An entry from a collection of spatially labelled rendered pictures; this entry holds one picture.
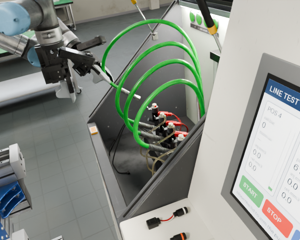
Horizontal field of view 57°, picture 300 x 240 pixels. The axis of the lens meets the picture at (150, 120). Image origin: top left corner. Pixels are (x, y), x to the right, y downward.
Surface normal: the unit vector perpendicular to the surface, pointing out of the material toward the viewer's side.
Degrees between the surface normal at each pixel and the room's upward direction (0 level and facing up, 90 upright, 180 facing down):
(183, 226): 0
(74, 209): 0
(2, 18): 90
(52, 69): 90
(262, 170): 76
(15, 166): 90
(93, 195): 0
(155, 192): 90
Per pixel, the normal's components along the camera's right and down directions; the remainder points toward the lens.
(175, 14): 0.34, 0.46
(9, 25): -0.27, 0.53
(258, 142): -0.93, 0.06
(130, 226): -0.11, -0.85
